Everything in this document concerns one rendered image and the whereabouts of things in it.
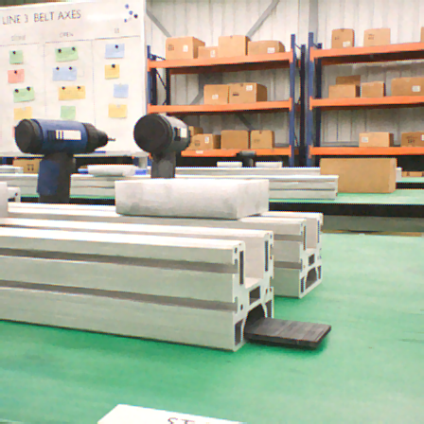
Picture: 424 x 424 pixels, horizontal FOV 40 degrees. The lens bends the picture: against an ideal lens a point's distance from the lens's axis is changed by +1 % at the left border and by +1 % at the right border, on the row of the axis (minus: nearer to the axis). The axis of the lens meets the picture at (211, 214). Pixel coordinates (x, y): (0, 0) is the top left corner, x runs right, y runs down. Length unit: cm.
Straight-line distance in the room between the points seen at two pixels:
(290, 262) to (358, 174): 199
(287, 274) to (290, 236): 4
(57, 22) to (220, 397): 390
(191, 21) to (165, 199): 1154
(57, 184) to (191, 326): 60
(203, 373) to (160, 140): 50
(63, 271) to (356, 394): 27
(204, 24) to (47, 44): 806
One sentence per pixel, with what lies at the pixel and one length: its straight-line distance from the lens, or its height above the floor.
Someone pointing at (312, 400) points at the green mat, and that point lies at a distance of 39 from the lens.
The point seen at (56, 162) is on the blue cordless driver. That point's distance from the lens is 104.
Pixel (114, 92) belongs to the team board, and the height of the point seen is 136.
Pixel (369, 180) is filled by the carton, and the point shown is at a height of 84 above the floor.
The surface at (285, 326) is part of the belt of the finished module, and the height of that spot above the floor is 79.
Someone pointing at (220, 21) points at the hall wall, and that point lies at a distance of 1198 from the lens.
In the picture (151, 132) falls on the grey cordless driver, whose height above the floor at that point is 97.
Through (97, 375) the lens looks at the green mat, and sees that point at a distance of 44.
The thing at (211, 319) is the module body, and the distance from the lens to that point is 47.
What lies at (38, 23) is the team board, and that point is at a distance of 428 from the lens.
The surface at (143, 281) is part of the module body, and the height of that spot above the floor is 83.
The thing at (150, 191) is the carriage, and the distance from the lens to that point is 69.
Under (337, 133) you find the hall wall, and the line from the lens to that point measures 1118.
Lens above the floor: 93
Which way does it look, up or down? 5 degrees down
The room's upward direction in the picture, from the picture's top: straight up
